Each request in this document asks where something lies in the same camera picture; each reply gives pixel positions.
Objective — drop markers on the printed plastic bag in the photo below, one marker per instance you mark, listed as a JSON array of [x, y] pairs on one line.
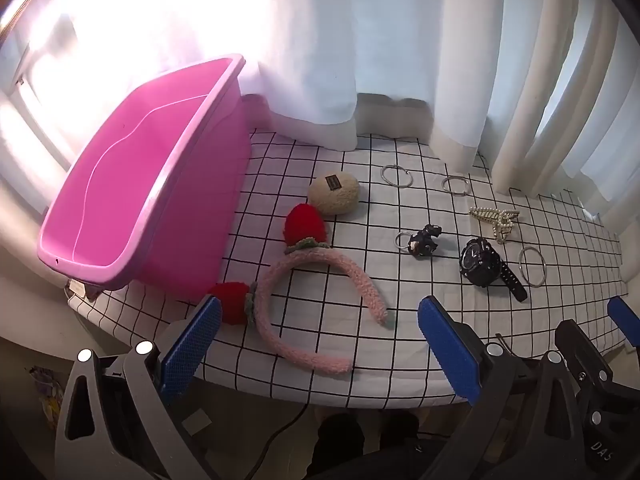
[[46, 395]]

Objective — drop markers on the white sheer curtain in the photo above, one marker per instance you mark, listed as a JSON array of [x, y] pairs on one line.
[[350, 40]]

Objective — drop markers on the beige plush pouch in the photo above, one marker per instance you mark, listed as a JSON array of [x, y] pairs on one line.
[[334, 194]]

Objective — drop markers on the pink fuzzy strawberry headband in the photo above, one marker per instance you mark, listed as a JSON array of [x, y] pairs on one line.
[[320, 265]]

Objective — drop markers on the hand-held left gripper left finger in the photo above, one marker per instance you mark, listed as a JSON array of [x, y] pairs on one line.
[[192, 350]]

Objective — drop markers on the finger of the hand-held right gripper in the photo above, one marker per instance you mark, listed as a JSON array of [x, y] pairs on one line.
[[585, 357], [624, 319]]

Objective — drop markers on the pearl hair claw clip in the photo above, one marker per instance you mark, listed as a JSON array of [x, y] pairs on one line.
[[496, 220]]

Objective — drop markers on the white black grid tablecloth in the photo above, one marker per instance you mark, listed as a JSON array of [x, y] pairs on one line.
[[400, 340]]

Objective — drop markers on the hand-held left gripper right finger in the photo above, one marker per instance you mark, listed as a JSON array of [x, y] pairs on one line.
[[450, 350]]

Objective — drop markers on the pink plastic basin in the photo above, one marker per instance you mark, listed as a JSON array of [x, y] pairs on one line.
[[145, 170]]

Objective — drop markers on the cream curtain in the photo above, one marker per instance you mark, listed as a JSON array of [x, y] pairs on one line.
[[540, 85]]

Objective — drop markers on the black wrist watch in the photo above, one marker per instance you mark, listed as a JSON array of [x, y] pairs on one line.
[[481, 261]]

